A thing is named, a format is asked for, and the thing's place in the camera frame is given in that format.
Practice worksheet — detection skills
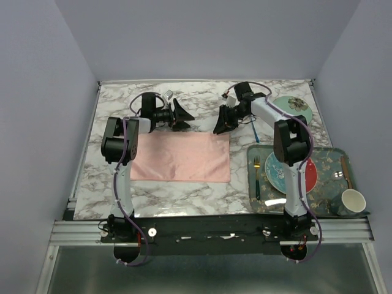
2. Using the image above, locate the mint green floral plate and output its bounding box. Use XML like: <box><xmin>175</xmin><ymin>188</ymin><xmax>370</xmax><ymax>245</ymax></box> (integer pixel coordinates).
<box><xmin>273</xmin><ymin>96</ymin><xmax>313</xmax><ymax>124</ymax></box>

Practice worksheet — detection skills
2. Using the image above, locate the blue handled utensil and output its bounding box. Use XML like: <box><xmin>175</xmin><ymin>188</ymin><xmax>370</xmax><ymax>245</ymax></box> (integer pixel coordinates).
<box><xmin>250</xmin><ymin>115</ymin><xmax>260</xmax><ymax>144</ymax></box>

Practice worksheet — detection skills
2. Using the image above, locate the gold fork green handle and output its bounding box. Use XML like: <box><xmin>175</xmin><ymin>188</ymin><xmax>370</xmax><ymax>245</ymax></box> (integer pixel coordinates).
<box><xmin>254</xmin><ymin>156</ymin><xmax>261</xmax><ymax>200</ymax></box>

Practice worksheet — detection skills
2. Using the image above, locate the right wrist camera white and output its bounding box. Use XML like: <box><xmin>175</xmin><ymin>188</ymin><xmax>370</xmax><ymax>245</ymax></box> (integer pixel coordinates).
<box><xmin>222</xmin><ymin>92</ymin><xmax>237</xmax><ymax>108</ymax></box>

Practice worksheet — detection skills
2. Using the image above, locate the wooden handled knife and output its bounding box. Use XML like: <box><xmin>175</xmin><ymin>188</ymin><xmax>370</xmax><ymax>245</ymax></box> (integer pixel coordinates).
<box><xmin>341</xmin><ymin>156</ymin><xmax>353</xmax><ymax>189</ymax></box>

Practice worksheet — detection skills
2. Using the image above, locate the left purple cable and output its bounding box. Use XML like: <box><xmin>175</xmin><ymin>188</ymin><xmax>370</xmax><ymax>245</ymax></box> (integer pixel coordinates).
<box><xmin>111</xmin><ymin>92</ymin><xmax>166</xmax><ymax>267</ymax></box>

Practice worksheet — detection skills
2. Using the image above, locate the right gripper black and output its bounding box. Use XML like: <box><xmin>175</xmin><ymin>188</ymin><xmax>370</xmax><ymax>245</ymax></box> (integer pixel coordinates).
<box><xmin>212</xmin><ymin>105</ymin><xmax>249</xmax><ymax>135</ymax></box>

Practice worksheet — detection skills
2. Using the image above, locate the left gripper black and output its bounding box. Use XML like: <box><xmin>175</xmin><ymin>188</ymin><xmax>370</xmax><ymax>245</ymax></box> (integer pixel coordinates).
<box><xmin>152</xmin><ymin>97</ymin><xmax>194</xmax><ymax>130</ymax></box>

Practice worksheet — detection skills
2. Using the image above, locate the green floral serving tray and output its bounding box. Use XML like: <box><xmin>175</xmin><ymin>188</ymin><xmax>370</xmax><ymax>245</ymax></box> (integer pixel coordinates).
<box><xmin>247</xmin><ymin>145</ymin><xmax>356</xmax><ymax>218</ymax></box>

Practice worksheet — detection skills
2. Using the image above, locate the white paper cup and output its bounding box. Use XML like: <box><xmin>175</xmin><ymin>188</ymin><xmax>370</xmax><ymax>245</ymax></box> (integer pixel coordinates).
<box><xmin>341</xmin><ymin>189</ymin><xmax>367</xmax><ymax>213</ymax></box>

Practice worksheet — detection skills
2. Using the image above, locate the pink cloth napkin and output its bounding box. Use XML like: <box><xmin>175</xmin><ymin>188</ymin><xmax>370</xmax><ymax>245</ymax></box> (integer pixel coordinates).
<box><xmin>130</xmin><ymin>132</ymin><xmax>230</xmax><ymax>183</ymax></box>

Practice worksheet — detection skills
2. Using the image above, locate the red and teal plate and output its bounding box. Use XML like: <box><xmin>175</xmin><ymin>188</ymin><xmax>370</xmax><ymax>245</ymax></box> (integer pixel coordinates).
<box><xmin>265</xmin><ymin>153</ymin><xmax>318</xmax><ymax>194</ymax></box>

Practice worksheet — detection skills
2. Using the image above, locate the aluminium frame rail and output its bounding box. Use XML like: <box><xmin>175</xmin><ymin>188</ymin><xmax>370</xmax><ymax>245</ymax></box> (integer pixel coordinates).
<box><xmin>49</xmin><ymin>218</ymin><xmax>374</xmax><ymax>246</ymax></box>

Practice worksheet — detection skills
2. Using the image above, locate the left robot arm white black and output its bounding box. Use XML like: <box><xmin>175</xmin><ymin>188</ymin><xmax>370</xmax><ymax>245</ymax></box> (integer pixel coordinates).
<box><xmin>100</xmin><ymin>91</ymin><xmax>195</xmax><ymax>242</ymax></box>

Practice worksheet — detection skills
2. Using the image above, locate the silver spoon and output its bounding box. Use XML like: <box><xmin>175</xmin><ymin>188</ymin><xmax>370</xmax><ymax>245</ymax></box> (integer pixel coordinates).
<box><xmin>324</xmin><ymin>170</ymin><xmax>344</xmax><ymax>184</ymax></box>

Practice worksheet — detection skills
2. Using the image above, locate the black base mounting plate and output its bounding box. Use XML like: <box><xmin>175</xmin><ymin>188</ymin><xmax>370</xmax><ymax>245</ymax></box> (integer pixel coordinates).
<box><xmin>101</xmin><ymin>214</ymin><xmax>318</xmax><ymax>256</ymax></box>

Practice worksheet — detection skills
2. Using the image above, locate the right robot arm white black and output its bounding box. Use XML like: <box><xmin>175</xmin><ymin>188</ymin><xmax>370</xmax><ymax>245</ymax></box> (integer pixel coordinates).
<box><xmin>213</xmin><ymin>81</ymin><xmax>315</xmax><ymax>240</ymax></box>

